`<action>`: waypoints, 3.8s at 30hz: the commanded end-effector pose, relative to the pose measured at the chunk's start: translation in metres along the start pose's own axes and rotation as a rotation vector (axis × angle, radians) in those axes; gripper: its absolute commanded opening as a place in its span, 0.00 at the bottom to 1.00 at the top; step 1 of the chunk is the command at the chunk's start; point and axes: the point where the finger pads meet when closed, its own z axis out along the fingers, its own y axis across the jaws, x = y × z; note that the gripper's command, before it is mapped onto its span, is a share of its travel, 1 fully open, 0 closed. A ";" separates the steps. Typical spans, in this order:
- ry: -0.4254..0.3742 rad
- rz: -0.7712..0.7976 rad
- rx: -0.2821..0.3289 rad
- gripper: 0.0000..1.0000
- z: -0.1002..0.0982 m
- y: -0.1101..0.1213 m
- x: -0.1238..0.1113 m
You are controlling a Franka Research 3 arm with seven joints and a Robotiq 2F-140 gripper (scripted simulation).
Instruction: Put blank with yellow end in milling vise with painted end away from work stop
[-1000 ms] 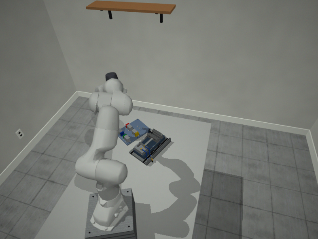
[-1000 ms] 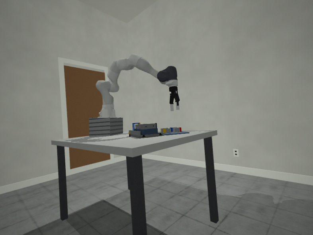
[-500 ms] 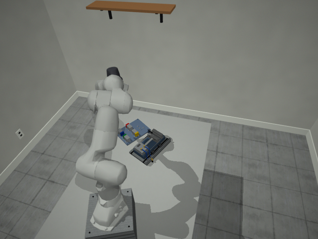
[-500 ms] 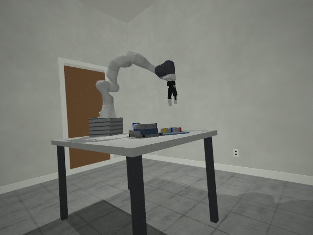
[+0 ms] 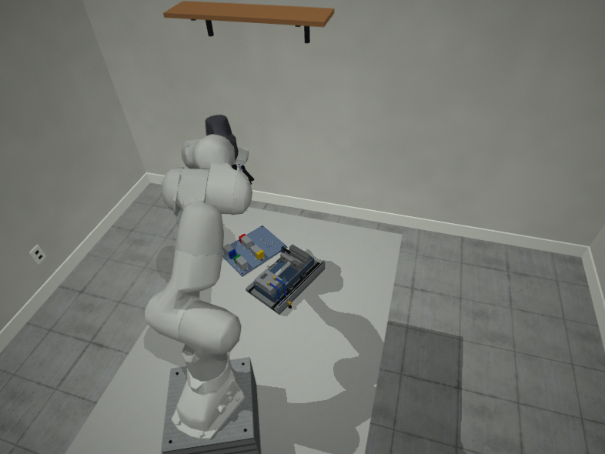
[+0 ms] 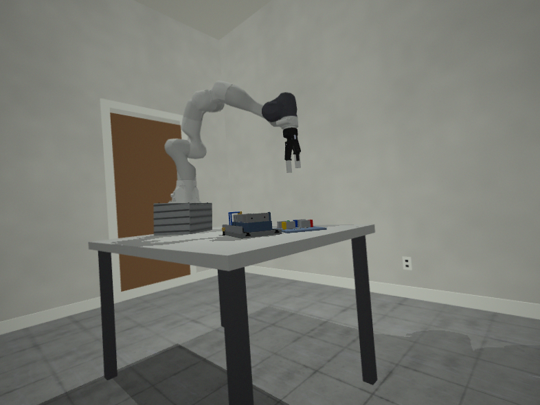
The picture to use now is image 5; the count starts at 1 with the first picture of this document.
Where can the grey metal blank with blue end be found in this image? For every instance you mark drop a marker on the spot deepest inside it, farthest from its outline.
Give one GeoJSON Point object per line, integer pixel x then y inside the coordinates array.
{"type": "Point", "coordinates": [229, 250]}

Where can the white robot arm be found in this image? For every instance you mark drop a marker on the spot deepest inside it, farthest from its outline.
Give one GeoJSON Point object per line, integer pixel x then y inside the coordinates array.
{"type": "Point", "coordinates": [208, 331]}

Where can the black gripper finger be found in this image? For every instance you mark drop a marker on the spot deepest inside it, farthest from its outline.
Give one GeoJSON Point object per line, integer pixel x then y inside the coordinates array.
{"type": "Point", "coordinates": [242, 168]}

